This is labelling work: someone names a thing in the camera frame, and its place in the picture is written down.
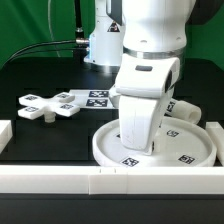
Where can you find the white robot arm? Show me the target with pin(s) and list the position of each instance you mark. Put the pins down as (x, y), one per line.
(145, 40)

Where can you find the white right fence block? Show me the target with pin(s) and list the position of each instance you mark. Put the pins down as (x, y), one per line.
(216, 133)

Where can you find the white round table top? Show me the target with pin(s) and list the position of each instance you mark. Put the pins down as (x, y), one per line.
(177, 143)

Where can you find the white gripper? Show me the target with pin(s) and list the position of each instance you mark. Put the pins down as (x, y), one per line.
(146, 88)

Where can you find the white front fence bar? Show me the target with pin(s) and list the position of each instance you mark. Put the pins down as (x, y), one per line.
(103, 180)

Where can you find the black vertical pole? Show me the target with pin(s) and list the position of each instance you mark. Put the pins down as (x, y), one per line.
(79, 33)

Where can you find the white fence block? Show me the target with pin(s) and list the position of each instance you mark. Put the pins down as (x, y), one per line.
(216, 133)
(5, 133)

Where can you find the white left fence block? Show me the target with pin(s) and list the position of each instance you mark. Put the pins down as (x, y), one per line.
(5, 133)

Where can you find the white marker tag sheet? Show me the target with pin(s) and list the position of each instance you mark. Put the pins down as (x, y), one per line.
(95, 99)

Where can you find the white cross-shaped table base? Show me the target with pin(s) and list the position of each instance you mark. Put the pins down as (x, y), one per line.
(35, 106)

